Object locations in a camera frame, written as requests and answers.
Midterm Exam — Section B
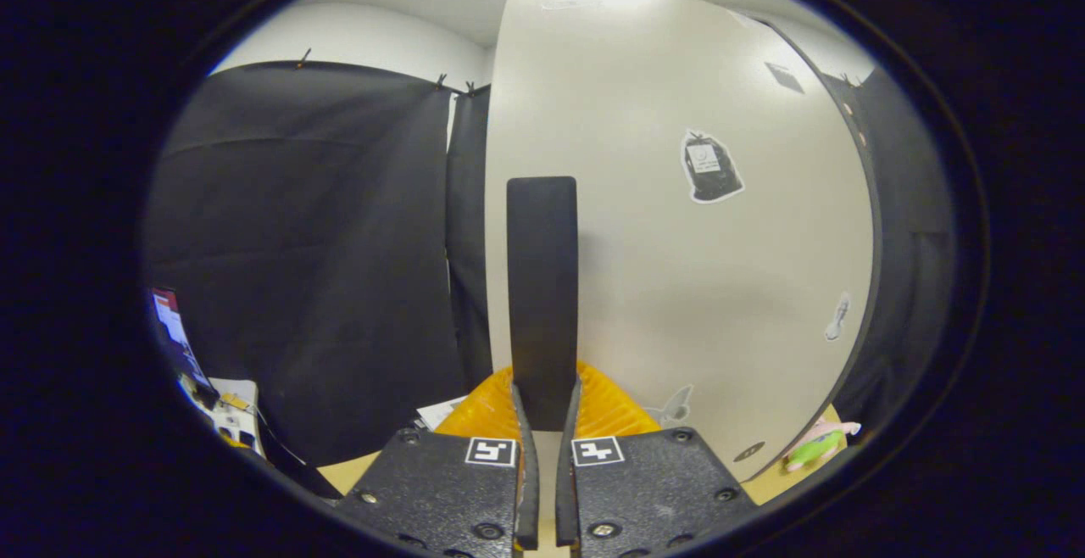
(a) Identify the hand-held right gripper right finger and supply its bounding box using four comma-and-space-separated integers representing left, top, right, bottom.
555, 360, 760, 558

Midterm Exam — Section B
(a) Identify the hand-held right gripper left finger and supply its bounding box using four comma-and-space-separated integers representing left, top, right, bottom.
335, 365, 541, 558

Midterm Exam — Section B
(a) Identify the black cabinet door handle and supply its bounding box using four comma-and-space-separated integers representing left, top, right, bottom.
506, 176, 580, 432

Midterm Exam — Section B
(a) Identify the beige cabinet door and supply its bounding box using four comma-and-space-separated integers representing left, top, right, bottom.
483, 0, 882, 483

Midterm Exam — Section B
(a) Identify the white book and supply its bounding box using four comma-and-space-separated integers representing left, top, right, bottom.
417, 395, 467, 432

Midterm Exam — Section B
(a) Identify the green and pink plush toy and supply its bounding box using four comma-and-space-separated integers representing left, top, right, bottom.
784, 421, 863, 472

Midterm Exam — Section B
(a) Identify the white box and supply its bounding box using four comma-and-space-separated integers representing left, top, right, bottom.
208, 378, 264, 457

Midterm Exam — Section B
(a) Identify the black backdrop cloth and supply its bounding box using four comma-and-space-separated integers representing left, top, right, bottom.
144, 60, 959, 466

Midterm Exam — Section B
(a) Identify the coloured board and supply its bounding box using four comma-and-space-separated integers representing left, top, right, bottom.
151, 287, 213, 398

